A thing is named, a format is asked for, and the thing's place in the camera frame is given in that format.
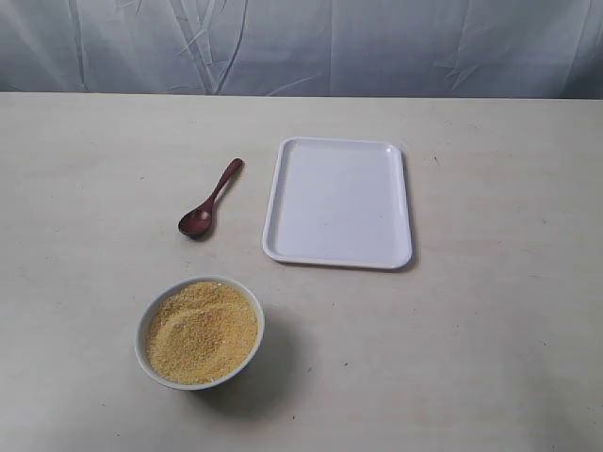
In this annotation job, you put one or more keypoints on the dark red wooden spoon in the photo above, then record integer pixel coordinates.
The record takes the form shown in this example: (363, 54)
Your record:
(199, 220)

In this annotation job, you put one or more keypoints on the white rectangular plastic tray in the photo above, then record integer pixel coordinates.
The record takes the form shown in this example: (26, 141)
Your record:
(339, 202)

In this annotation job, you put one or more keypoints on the yellow millet grains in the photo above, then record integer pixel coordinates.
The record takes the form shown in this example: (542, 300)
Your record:
(202, 332)

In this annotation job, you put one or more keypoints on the white ceramic bowl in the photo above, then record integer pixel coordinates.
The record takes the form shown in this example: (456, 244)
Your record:
(143, 362)

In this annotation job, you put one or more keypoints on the grey-white backdrop curtain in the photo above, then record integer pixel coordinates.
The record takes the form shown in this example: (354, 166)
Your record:
(508, 49)

